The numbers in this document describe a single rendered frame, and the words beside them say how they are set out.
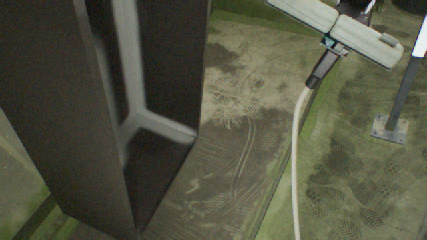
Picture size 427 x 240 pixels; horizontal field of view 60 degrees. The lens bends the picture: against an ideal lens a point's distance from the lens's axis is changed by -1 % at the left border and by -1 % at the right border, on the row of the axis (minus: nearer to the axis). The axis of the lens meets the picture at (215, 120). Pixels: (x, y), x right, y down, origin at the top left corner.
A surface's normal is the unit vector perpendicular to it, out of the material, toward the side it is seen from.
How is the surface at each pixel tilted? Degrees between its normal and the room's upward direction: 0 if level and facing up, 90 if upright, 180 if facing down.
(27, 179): 57
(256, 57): 0
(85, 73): 90
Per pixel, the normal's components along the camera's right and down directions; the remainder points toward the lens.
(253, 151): -0.11, -0.66
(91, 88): -0.40, 0.71
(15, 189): 0.69, -0.14
